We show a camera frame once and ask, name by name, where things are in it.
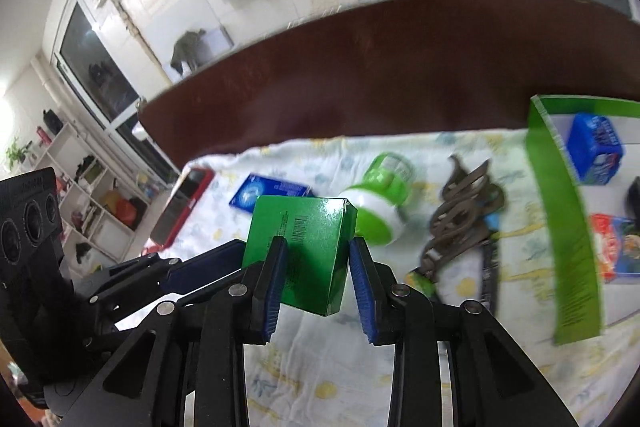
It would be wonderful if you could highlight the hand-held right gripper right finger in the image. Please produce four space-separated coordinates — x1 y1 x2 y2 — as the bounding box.
348 238 581 427

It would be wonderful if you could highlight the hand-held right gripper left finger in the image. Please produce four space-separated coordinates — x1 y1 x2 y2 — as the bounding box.
50 237 288 427

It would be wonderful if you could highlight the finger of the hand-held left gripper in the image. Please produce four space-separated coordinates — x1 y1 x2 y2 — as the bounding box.
90 239 248 348
75 256 181 304

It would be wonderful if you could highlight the black marker with white cap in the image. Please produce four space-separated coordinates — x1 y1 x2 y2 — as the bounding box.
406 269 441 300

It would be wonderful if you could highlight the small green box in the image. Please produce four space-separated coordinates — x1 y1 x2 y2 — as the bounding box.
241 195 358 318

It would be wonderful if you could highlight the green and white container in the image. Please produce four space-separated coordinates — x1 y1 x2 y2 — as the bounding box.
338 152 416 248

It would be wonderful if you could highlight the brown hair claw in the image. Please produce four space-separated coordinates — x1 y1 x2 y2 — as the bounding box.
419 155 506 280

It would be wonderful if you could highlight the black marker with blue cap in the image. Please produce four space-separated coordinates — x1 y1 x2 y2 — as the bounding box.
477 214 503 314

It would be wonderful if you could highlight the green cardboard box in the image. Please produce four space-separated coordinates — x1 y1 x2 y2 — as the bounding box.
527 94 640 347

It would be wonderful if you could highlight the colourful playing card box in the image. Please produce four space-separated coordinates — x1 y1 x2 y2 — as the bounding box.
589 213 640 284

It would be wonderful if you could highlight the blue cube box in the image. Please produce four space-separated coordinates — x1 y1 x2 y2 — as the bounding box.
566 112 626 186

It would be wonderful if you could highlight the red cased phone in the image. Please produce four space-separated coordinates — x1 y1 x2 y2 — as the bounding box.
150 167 216 245

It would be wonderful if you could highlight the small green shelf plant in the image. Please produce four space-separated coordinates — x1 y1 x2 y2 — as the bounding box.
5 137 31 170

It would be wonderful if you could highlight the white shelf unit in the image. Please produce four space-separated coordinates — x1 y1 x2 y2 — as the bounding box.
22 107 173 253

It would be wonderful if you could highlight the giraffe printed blanket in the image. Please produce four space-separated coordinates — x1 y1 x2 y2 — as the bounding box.
145 127 621 427

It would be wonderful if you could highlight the glass door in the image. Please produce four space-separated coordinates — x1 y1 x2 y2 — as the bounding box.
50 0 176 168

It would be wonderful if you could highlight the brown wooden headboard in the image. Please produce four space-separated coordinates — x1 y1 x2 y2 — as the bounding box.
137 0 640 175

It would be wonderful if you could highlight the grey cloth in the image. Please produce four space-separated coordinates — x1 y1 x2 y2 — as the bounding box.
170 29 208 75

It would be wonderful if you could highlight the white wall box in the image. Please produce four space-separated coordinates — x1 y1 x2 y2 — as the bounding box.
202 27 233 58

